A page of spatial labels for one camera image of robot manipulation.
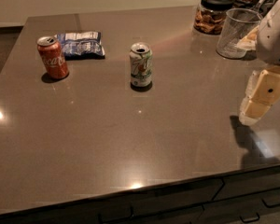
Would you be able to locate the red coca-cola can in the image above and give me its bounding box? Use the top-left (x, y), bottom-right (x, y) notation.
top-left (36, 36), bottom-right (69, 80)

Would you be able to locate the dark drawer cabinet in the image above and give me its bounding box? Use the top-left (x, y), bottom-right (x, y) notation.
top-left (0, 164), bottom-right (280, 224)

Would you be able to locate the black drawer handle left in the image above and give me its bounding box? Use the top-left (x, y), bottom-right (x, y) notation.
top-left (98, 205), bottom-right (133, 224)

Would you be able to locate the blue chip bag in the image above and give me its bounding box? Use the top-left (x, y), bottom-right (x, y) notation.
top-left (55, 31), bottom-right (105, 60)

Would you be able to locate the black drawer handle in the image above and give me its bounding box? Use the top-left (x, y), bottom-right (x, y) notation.
top-left (98, 205), bottom-right (133, 224)
top-left (240, 213), bottom-right (260, 224)
top-left (262, 194), bottom-right (280, 208)

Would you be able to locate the glass jar with black lid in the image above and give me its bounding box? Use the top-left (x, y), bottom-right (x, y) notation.
top-left (193, 0), bottom-right (234, 35)

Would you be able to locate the white green 7up can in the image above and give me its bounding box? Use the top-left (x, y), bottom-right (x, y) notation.
top-left (129, 42), bottom-right (152, 88)

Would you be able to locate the black drawer handle right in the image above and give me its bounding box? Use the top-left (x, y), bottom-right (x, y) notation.
top-left (262, 194), bottom-right (280, 208)

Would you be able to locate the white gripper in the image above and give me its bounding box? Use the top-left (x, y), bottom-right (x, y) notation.
top-left (239, 0), bottom-right (280, 126)

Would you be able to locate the black drawer handle middle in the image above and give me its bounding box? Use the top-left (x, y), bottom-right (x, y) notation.
top-left (240, 213), bottom-right (260, 224)

